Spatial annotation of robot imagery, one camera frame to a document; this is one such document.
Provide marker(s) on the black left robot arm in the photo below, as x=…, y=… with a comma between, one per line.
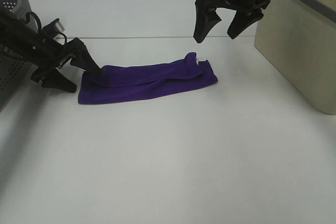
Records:
x=19, y=33

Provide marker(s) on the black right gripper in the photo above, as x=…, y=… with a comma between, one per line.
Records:
x=207, y=17

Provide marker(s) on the purple towel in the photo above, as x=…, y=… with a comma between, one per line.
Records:
x=123, y=84

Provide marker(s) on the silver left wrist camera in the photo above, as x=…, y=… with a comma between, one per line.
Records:
x=53, y=29

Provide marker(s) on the grey perforated plastic basket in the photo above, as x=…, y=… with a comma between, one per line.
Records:
x=13, y=66

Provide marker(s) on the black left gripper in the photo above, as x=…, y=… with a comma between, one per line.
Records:
x=51, y=50

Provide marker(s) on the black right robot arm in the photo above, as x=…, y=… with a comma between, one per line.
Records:
x=247, y=13

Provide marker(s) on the beige plastic bin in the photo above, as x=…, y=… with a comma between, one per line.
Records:
x=298, y=38

